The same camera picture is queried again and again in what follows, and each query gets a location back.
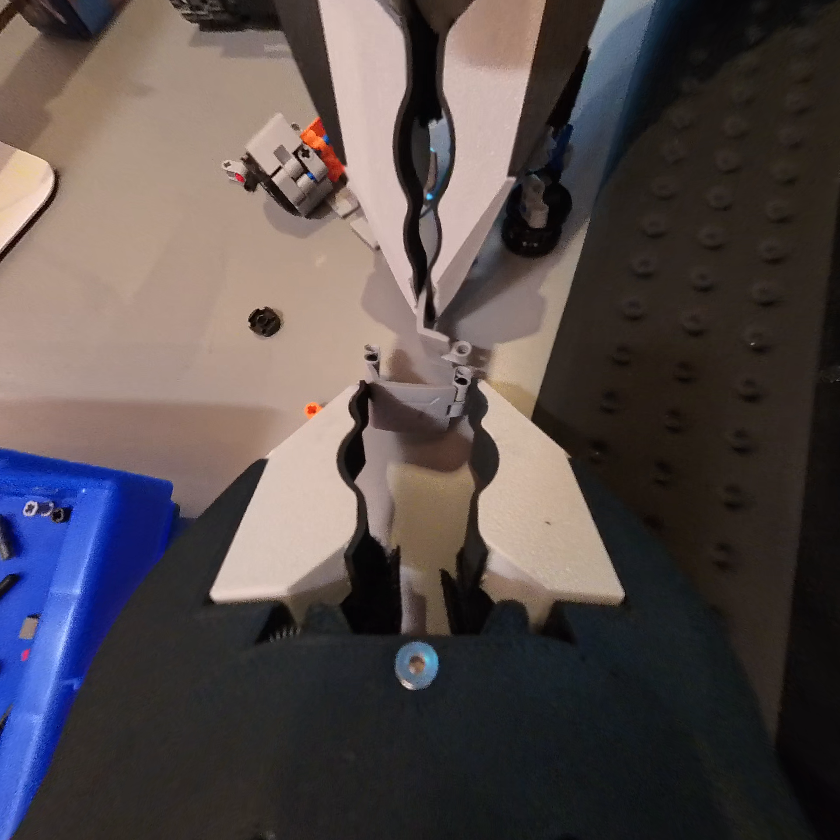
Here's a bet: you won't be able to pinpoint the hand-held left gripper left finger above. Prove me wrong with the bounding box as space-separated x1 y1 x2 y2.
210 381 370 606

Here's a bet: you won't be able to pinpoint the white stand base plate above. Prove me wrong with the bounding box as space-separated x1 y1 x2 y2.
0 141 56 260

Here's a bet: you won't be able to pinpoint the black round core blue pin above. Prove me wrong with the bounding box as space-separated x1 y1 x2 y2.
502 125 573 258

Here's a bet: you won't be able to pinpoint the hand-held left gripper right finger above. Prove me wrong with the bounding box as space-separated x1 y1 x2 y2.
469 382 626 608

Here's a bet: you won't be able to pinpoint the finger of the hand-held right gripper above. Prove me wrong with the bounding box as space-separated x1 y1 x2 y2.
427 0 547 328
319 0 427 339

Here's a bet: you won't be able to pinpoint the grey orange tracked toy robot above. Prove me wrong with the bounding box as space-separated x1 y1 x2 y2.
167 0 280 30

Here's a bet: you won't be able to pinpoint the grey block module orange part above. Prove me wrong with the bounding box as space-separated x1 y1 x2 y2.
222 113 347 217

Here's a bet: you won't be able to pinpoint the small dark block parts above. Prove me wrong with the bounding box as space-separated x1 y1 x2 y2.
0 499 70 723

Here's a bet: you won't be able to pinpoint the blue plastic bin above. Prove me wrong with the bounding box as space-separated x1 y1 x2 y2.
0 448 179 834

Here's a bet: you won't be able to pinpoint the grey curved panel block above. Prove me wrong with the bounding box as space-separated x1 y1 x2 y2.
361 340 475 434

